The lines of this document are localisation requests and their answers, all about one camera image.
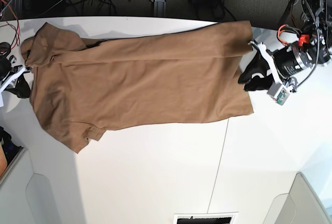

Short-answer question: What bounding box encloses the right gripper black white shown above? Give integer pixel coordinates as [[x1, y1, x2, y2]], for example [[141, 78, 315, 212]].
[[1, 55, 32, 99]]

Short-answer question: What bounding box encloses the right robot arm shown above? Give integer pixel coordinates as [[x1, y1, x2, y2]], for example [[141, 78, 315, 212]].
[[1, 0, 32, 99]]

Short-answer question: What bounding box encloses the grey chair left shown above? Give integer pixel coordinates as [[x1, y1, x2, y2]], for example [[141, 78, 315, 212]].
[[1, 148, 87, 223]]

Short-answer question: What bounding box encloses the white floor vent frame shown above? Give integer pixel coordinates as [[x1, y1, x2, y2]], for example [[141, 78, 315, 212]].
[[173, 213, 238, 224]]

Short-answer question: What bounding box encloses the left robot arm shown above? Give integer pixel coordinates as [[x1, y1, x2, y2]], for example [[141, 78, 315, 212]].
[[238, 0, 331, 96]]

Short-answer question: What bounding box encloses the tan t-shirt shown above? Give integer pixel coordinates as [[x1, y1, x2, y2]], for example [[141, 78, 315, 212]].
[[21, 21, 253, 152]]

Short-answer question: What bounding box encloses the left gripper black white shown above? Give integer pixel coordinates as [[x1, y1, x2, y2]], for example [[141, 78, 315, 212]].
[[238, 41, 311, 92]]

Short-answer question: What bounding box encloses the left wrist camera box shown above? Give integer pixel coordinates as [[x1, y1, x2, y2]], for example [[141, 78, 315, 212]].
[[267, 83, 290, 106]]

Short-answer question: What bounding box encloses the grey chair right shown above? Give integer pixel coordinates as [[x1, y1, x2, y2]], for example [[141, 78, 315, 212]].
[[264, 172, 331, 224]]

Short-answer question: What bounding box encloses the grey chair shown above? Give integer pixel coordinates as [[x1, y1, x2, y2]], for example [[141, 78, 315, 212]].
[[264, 172, 331, 224], [1, 148, 87, 223]]

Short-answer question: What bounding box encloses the aluminium table leg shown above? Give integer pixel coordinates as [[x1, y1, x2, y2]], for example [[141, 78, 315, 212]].
[[154, 0, 166, 18]]

